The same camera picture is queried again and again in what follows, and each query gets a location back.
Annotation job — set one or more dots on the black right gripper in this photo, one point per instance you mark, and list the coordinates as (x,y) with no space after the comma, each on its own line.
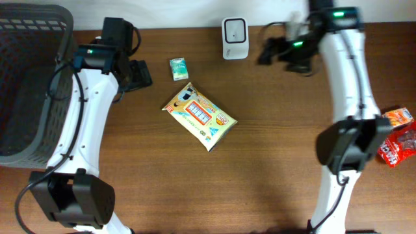
(273,46)

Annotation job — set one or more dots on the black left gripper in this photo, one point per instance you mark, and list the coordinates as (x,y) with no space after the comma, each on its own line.
(137,77)

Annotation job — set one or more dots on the green tissue pack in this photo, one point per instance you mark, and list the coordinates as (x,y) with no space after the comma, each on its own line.
(179,69)

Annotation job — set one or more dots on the cream bee snack bag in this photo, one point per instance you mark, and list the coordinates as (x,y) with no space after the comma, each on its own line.
(200,116)

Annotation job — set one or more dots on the orange juice carton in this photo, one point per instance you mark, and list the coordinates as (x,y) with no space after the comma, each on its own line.
(399,117)

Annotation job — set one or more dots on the red snack bag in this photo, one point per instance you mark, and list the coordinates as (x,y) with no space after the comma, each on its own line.
(398,146)

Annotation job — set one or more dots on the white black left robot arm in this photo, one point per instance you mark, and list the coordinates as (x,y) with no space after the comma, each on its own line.
(69,191)

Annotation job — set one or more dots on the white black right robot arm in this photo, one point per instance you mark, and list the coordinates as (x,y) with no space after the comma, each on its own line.
(358,128)

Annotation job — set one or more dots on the white barcode scanner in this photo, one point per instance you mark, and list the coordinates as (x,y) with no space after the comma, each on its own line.
(235,39)

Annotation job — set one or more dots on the grey plastic mesh basket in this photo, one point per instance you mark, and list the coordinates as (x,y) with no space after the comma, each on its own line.
(36,87)

